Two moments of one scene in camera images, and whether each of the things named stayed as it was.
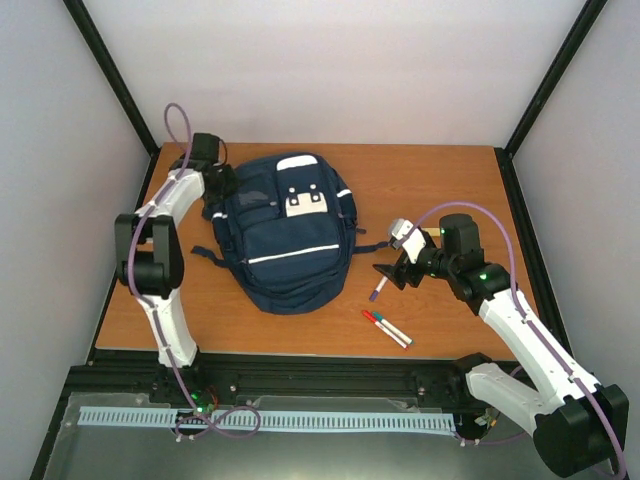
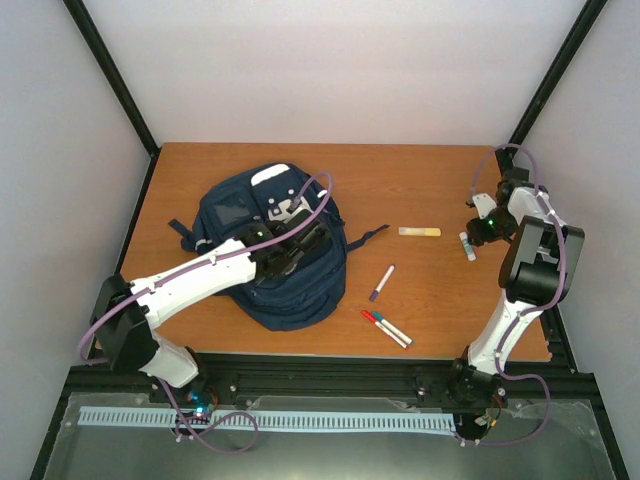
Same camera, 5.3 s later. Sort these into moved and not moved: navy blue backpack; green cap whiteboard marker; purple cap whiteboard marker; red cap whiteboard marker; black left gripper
Moved: navy blue backpack; black left gripper
Not moved: red cap whiteboard marker; purple cap whiteboard marker; green cap whiteboard marker
